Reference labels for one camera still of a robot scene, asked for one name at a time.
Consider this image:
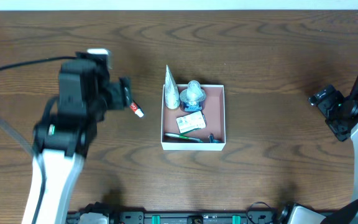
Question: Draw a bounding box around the blue disposable razor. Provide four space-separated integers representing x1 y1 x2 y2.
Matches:
208 134 221 144

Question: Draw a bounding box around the white cardboard box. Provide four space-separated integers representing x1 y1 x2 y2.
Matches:
160 85 226 151

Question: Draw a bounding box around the white Pantene conditioner tube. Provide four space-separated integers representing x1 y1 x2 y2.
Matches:
164 65 180 110

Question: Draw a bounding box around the green Dettol soap bar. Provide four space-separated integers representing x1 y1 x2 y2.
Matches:
176 111 206 134

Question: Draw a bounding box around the red Colgate toothpaste tube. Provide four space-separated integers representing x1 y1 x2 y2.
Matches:
130 100 144 118

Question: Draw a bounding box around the green white toothbrush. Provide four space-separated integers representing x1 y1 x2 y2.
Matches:
164 133 203 143

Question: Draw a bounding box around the black mounting rail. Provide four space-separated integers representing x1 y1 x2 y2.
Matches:
65 201 332 224

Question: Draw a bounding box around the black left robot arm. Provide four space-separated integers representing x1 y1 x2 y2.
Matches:
22 49 132 223

